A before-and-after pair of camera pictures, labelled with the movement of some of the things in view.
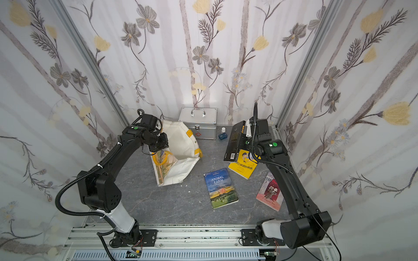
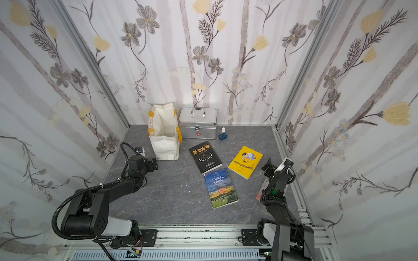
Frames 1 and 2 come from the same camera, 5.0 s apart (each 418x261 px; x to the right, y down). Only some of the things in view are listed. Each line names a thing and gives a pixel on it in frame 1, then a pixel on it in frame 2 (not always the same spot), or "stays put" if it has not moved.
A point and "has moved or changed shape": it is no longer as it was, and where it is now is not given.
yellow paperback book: (246, 164) stays put
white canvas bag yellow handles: (173, 164) has moved or changed shape
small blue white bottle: (223, 135) stays put
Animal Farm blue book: (220, 188) stays put
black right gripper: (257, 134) -> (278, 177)
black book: (232, 149) -> (204, 158)
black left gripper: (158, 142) -> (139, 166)
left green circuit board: (133, 254) stays put
